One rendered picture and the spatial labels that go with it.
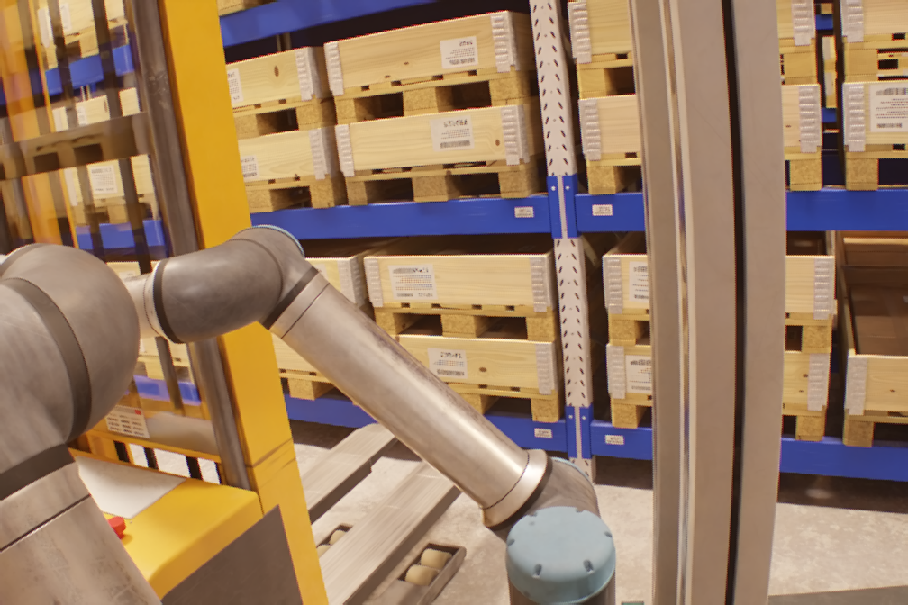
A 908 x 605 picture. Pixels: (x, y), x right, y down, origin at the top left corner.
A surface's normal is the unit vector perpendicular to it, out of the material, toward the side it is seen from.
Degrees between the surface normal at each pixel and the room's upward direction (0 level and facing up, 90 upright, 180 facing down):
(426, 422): 81
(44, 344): 67
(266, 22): 90
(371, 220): 90
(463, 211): 90
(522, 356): 90
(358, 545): 0
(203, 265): 42
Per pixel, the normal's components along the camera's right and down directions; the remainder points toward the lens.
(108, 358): 0.96, -0.06
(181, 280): 0.14, -0.38
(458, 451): 0.08, 0.11
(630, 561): -0.12, -0.95
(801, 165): -0.48, 0.31
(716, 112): -0.18, 0.30
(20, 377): 0.84, -0.17
